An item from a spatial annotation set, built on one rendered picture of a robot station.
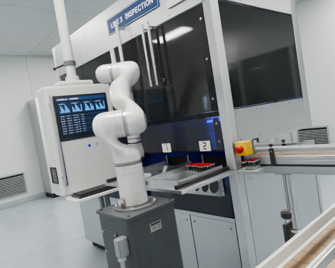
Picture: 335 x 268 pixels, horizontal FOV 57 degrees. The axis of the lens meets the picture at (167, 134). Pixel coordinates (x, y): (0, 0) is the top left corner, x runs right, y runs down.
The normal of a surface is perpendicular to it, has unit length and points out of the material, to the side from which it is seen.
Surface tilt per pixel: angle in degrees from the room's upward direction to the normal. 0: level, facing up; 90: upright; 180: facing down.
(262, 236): 90
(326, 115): 90
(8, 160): 90
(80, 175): 90
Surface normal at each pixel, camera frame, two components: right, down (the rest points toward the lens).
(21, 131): 0.66, -0.07
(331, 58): -0.73, 0.15
